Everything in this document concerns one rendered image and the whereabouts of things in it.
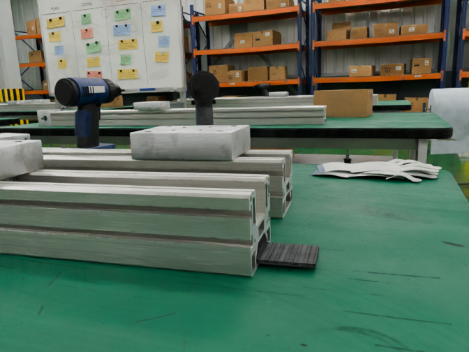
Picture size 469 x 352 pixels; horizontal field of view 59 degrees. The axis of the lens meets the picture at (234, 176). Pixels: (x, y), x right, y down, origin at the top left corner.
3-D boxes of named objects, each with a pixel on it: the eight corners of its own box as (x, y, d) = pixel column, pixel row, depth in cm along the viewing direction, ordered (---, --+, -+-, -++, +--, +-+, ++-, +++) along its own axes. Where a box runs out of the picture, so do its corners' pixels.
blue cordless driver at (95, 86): (60, 180, 91) (47, 78, 86) (118, 164, 109) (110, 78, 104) (87, 182, 88) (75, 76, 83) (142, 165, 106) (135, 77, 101)
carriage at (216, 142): (132, 177, 63) (129, 132, 62) (164, 163, 74) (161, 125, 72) (232, 179, 59) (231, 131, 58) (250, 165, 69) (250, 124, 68)
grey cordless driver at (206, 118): (189, 186, 80) (182, 70, 76) (189, 167, 100) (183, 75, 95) (228, 184, 81) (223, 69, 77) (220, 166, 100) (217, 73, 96)
